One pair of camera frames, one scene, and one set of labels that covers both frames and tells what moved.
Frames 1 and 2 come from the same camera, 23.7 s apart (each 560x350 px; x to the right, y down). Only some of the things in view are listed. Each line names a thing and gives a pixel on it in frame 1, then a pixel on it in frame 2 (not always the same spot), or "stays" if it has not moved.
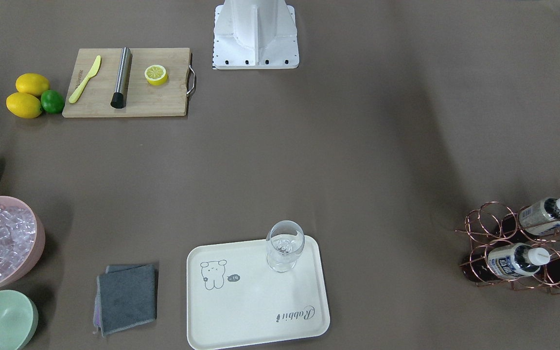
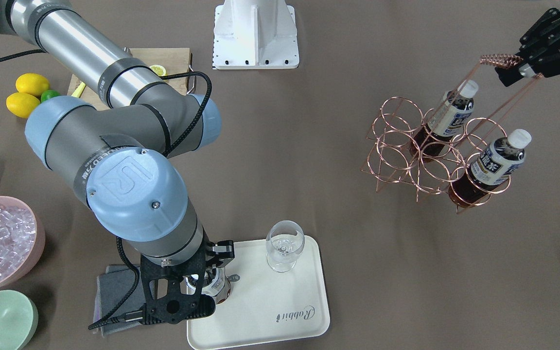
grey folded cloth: [126, 296] stays
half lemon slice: [156, 75] stays
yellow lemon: [31, 83] stays
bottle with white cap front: [484, 263] → [491, 169]
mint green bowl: [4, 320] stays
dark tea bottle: [537, 218] → [449, 118]
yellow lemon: [24, 105] stays
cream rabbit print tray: [234, 298] stays
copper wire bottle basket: [542, 248] → [455, 149]
